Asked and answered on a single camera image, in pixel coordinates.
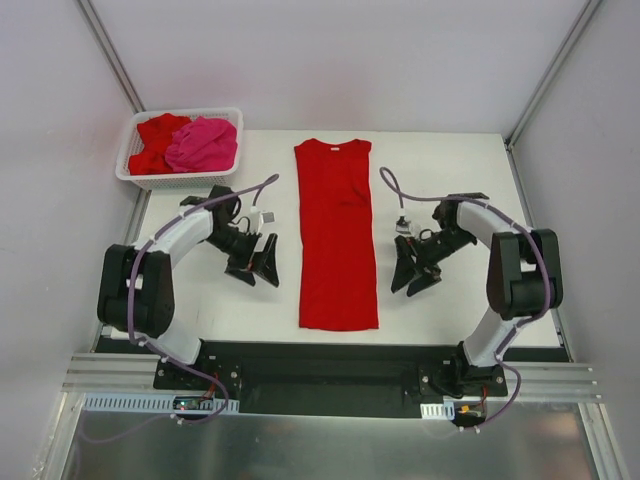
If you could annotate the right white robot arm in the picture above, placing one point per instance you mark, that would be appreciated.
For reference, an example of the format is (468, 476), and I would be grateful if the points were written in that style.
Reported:
(524, 281)

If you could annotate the left aluminium frame post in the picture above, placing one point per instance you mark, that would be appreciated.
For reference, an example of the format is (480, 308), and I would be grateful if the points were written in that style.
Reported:
(110, 54)

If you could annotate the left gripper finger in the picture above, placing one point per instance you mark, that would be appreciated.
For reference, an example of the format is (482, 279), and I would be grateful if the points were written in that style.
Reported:
(264, 262)
(246, 277)

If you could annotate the pink t shirt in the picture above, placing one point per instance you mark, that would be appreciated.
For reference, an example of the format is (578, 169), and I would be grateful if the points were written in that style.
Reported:
(203, 145)

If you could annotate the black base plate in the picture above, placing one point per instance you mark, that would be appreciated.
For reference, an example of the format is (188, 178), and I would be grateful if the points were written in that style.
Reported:
(340, 380)

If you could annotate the white cable duct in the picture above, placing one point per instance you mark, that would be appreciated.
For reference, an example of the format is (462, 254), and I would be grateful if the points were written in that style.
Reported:
(438, 411)
(158, 404)

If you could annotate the red t shirt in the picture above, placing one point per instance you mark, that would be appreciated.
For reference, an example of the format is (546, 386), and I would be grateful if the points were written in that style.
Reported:
(339, 273)
(156, 135)

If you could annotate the right white cable duct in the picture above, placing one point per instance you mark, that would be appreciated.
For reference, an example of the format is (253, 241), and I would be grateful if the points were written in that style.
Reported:
(438, 411)

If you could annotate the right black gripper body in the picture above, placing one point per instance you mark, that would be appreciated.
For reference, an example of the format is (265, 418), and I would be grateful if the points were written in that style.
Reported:
(417, 256)

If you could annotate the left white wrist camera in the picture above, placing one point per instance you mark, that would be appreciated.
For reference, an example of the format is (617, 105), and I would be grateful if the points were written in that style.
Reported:
(258, 219)

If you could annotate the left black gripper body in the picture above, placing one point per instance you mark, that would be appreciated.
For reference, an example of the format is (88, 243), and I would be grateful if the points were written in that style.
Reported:
(255, 256)

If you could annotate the right aluminium frame post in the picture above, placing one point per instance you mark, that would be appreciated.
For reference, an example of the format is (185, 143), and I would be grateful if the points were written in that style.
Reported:
(569, 42)

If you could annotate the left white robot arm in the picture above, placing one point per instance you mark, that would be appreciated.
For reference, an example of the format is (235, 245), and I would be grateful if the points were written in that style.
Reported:
(136, 294)

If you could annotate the left white cable duct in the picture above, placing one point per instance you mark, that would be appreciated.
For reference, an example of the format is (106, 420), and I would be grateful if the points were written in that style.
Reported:
(158, 404)

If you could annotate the aluminium frame post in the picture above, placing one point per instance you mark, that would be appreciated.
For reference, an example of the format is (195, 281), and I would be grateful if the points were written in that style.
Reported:
(110, 54)
(569, 42)

